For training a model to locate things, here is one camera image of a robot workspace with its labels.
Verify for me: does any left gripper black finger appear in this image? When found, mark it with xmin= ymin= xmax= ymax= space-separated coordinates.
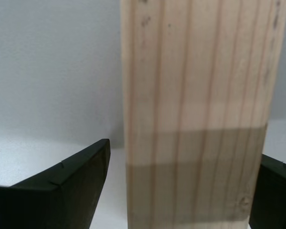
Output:
xmin=249 ymin=154 xmax=286 ymax=229
xmin=0 ymin=138 xmax=111 ymax=229

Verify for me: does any light wooden block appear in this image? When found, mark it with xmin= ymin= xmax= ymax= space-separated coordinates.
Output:
xmin=120 ymin=0 xmax=286 ymax=229

